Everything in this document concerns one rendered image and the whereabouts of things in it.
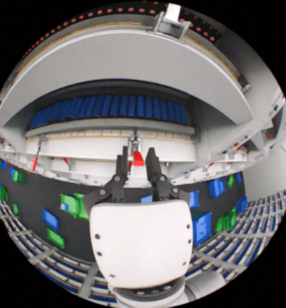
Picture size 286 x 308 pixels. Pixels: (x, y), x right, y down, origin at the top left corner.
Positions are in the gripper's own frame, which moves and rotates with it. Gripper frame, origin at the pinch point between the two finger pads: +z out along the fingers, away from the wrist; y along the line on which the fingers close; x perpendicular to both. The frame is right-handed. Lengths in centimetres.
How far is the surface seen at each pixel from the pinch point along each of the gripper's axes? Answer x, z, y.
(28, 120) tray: 2.4, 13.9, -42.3
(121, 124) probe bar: -0.2, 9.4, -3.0
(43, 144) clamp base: -3.2, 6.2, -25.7
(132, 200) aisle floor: -96, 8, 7
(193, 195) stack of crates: -80, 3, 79
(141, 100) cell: 3.1, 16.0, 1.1
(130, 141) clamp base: -2.1, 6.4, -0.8
